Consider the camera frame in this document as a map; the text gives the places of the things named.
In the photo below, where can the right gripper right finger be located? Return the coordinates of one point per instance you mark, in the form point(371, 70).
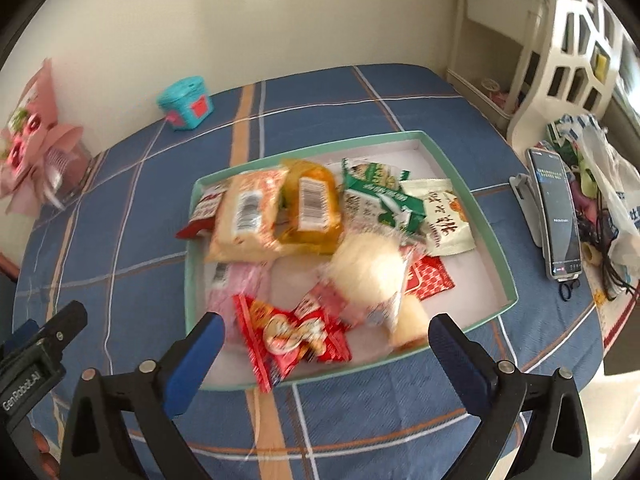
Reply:
point(493, 396)

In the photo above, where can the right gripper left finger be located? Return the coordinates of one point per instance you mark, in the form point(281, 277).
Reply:
point(159, 396)

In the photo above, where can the beige jelly cup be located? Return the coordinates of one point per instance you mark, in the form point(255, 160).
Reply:
point(412, 324)

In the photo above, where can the red candy snack pack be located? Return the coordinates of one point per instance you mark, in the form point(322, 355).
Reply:
point(277, 340)

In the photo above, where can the pink snack pack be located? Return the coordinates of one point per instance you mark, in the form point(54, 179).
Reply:
point(225, 280)

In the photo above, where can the white orange snack pack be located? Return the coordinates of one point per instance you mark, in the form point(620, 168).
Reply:
point(446, 229)

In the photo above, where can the red white small snack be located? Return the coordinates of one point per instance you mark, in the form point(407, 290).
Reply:
point(203, 217)

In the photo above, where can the clear white bun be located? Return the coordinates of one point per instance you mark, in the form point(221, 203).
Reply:
point(367, 276)

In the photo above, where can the orange beige snack pack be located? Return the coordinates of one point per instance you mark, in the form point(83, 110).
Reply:
point(245, 229)

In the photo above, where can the green wafer snack pack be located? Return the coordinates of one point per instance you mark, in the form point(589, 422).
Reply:
point(373, 203)

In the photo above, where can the yellow transparent snack pack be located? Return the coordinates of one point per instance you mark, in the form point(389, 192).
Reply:
point(312, 207)

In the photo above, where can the red patterned snack pack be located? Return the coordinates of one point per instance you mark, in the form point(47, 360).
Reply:
point(428, 277)

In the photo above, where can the green rice cracker pack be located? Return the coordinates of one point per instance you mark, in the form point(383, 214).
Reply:
point(377, 173)

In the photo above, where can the green rimmed white tray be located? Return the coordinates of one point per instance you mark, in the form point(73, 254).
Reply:
point(484, 282)

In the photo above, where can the pink flower bouquet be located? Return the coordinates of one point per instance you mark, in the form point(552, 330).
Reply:
point(44, 161)

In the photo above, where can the grey phone stand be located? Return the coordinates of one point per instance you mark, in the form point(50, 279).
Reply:
point(524, 195)

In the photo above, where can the black smartphone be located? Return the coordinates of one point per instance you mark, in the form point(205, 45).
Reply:
point(557, 216)

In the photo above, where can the white plastic bag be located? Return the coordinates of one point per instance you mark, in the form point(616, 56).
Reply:
point(604, 173)

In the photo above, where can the teal pink small box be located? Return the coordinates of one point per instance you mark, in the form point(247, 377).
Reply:
point(186, 103)

